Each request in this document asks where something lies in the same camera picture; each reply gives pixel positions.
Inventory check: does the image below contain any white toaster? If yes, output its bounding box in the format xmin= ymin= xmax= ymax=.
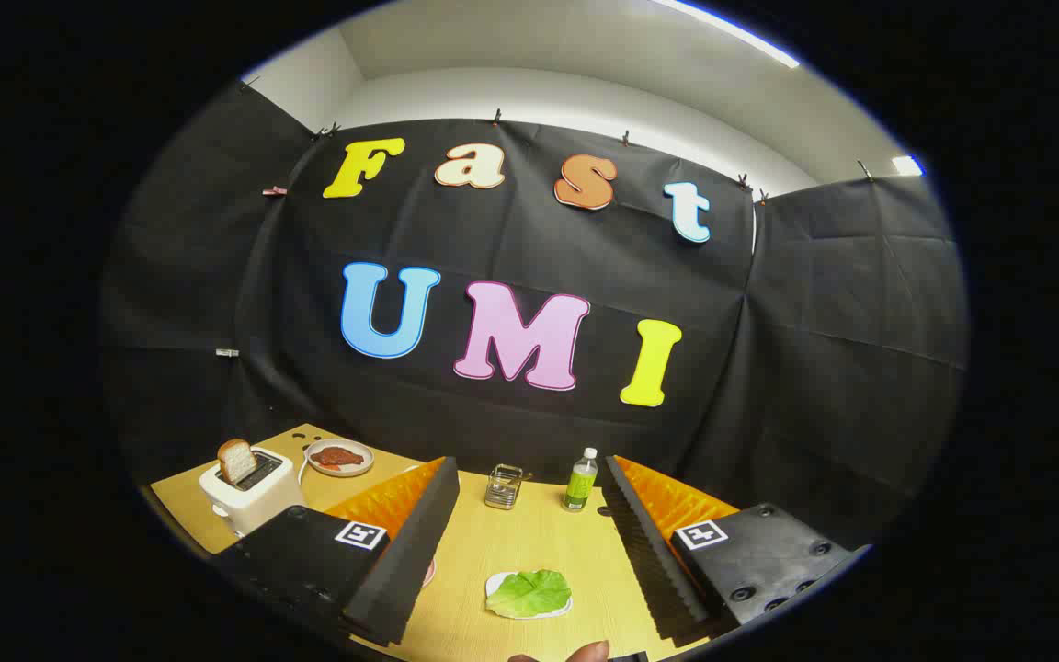
xmin=199 ymin=448 xmax=305 ymax=537

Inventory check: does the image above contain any metal wire utensil holder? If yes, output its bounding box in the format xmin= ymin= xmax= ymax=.
xmin=484 ymin=464 xmax=524 ymax=510

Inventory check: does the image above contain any green label drink bottle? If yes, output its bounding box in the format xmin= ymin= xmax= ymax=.
xmin=562 ymin=448 xmax=599 ymax=513

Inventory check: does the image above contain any black backdrop cloth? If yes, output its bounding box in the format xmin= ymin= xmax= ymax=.
xmin=99 ymin=81 xmax=970 ymax=553

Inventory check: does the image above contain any green lettuce leaf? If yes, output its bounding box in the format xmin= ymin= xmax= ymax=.
xmin=486 ymin=569 xmax=573 ymax=619

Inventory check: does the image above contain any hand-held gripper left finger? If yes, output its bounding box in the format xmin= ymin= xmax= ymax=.
xmin=212 ymin=456 xmax=461 ymax=647

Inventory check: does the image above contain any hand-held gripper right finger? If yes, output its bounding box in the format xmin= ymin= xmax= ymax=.
xmin=603 ymin=454 xmax=872 ymax=645

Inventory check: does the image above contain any toasted white bread slice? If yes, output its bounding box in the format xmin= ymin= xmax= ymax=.
xmin=217 ymin=439 xmax=259 ymax=485

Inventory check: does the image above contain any round grey plate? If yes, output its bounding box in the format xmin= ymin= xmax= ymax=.
xmin=305 ymin=439 xmax=375 ymax=477

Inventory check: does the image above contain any white leaf-shaped plate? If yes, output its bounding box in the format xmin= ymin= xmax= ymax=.
xmin=484 ymin=571 xmax=574 ymax=621

